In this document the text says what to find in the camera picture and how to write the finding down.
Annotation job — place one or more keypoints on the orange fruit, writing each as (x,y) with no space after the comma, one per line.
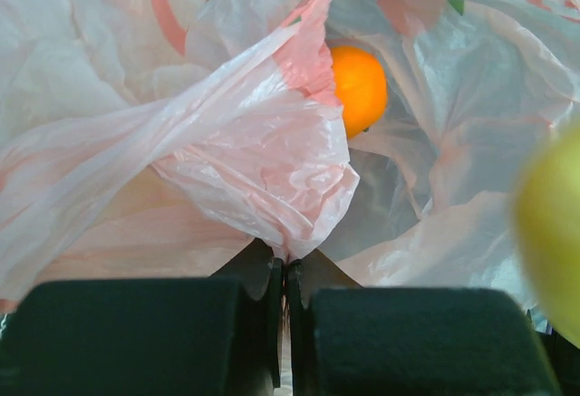
(361,87)

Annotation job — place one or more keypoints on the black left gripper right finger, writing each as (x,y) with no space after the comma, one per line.
(347,339)

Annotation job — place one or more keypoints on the pink plastic bag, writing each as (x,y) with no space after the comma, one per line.
(156,138)

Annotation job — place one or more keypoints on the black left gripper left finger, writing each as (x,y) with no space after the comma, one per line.
(215,335)

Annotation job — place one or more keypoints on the pale yellow round fruit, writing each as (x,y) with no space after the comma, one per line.
(546,221)

